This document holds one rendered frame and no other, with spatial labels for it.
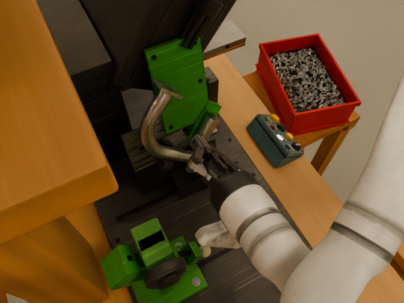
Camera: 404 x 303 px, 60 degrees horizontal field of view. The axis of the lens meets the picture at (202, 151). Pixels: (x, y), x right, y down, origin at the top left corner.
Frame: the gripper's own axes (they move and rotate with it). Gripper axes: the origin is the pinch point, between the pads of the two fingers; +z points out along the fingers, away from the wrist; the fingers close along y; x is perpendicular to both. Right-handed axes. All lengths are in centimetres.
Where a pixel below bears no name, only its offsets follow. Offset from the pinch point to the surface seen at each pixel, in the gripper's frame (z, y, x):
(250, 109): 30.7, -38.1, -2.0
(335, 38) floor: 135, -179, -50
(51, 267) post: -7.1, 17.1, 22.9
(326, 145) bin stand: 28, -81, -3
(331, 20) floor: 152, -183, -61
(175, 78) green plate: 18.4, -1.0, -4.0
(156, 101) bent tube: 15.6, 1.8, 1.3
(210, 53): 30.7, -14.4, -10.2
